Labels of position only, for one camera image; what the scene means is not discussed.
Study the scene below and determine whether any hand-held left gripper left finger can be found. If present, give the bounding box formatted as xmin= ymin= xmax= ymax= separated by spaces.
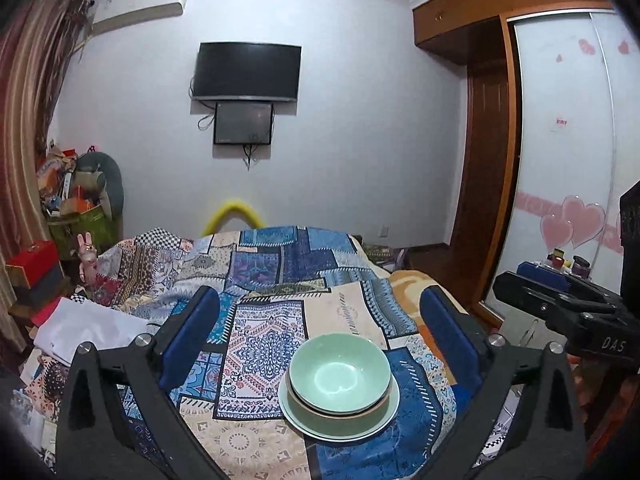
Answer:
xmin=55 ymin=285 xmax=236 ymax=480

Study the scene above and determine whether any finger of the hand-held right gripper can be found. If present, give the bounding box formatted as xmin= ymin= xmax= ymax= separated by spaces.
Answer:
xmin=494 ymin=271 xmax=621 ymax=318
xmin=516 ymin=261 xmax=621 ymax=293

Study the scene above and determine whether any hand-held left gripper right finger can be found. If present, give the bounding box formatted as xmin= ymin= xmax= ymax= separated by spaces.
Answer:
xmin=415 ymin=286 xmax=586 ymax=480

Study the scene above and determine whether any green bowl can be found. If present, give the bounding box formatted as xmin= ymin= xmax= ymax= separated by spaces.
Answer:
xmin=289 ymin=335 xmax=392 ymax=410

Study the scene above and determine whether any pink bowl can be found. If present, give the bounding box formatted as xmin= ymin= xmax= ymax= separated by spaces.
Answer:
xmin=286 ymin=375 xmax=393 ymax=418

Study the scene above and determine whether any green plate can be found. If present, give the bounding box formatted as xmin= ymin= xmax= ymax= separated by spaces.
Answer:
xmin=277 ymin=372 xmax=401 ymax=443

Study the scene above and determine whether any blue patchwork blanket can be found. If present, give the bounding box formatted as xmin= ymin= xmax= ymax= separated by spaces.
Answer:
xmin=20 ymin=225 xmax=501 ymax=480

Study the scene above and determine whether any white cloth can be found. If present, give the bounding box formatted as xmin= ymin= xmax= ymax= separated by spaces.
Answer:
xmin=34 ymin=300 xmax=151 ymax=367

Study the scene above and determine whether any white printed bag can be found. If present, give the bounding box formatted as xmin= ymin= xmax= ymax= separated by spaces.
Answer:
xmin=475 ymin=395 xmax=521 ymax=466

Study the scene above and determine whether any patterned bag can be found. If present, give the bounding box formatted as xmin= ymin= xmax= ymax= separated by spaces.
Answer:
xmin=362 ymin=244 xmax=408 ymax=273

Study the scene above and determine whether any wooden door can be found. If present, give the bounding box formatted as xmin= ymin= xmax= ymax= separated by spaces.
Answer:
xmin=450 ymin=57 xmax=518 ymax=321

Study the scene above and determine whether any white sliding wardrobe door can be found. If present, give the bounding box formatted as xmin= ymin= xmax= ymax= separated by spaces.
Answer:
xmin=505 ymin=9 xmax=640 ymax=321

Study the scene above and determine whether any pink plush rabbit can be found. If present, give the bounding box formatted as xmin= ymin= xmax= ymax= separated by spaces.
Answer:
xmin=76 ymin=232 xmax=101 ymax=281

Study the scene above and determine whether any yellow foam tube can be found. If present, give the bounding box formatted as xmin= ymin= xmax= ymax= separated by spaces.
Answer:
xmin=201 ymin=199 xmax=265 ymax=237

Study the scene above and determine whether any green box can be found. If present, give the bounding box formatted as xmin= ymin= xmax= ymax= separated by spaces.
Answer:
xmin=47 ymin=205 xmax=116 ymax=261

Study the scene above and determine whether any dark box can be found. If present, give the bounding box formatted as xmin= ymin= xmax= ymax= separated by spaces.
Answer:
xmin=10 ymin=265 xmax=76 ymax=318

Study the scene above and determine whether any red box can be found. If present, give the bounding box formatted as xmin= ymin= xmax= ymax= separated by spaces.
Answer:
xmin=5 ymin=240 xmax=61 ymax=288

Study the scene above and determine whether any wooden overhead cabinet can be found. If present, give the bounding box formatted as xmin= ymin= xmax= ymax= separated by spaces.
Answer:
xmin=412 ymin=0 xmax=616 ymax=65

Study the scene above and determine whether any striped brown curtain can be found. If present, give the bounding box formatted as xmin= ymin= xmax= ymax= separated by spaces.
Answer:
xmin=0 ymin=0 xmax=93 ymax=356

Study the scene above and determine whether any white air conditioner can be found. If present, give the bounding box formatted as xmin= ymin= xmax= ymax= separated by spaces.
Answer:
xmin=90 ymin=0 xmax=192 ymax=36

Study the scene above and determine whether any black wall television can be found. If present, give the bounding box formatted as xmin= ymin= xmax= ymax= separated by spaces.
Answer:
xmin=192 ymin=42 xmax=302 ymax=103

